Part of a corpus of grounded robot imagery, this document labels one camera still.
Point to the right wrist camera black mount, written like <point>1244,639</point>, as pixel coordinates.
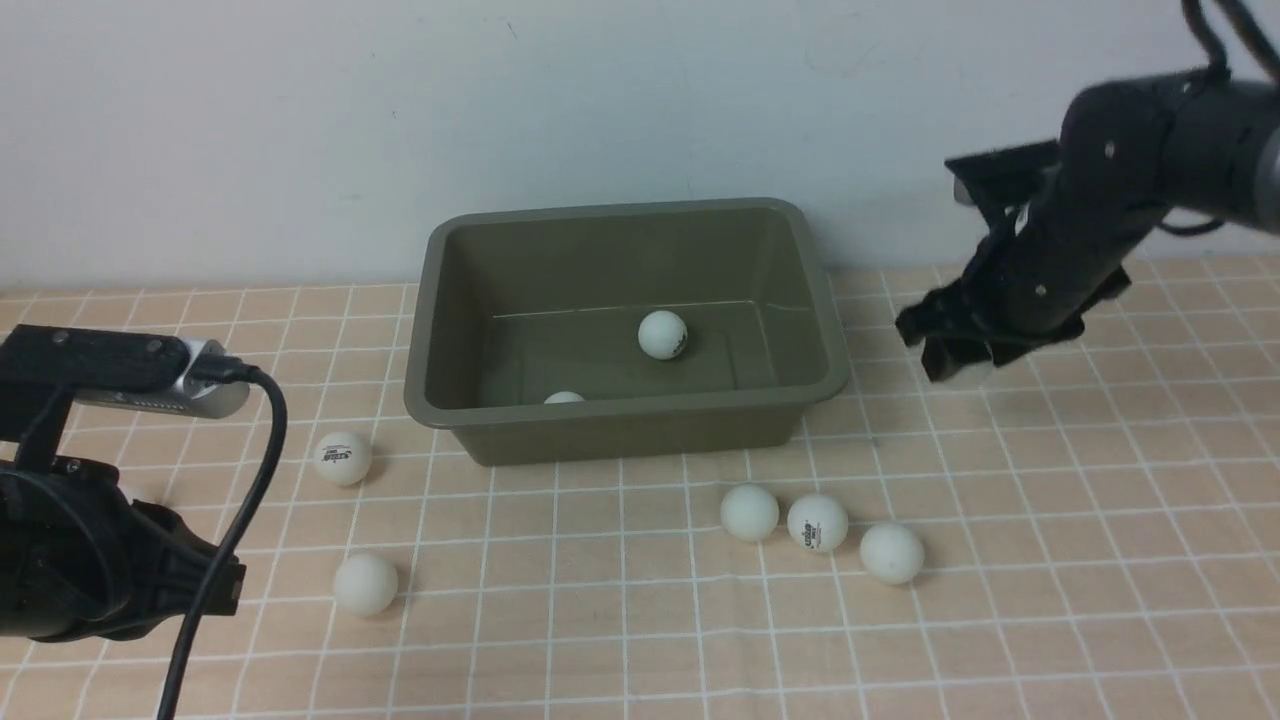
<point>996,182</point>

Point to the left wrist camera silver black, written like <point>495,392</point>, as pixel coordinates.
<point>45,370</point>

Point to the white ball with logo centre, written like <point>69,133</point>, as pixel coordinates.
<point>818,523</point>

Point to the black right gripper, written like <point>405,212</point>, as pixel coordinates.
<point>1031,279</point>

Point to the white ball with logo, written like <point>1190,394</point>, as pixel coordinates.
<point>662,335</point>
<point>342,458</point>
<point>818,523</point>

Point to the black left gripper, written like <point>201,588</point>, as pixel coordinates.
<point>81,560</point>

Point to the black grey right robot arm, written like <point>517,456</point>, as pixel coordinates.
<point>1182,153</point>

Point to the olive green plastic bin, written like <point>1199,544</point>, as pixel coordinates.
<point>516,305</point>

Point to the plain white ball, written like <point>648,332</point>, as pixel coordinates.
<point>892,553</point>
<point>749,512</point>
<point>972,374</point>
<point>365,584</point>
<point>564,397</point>

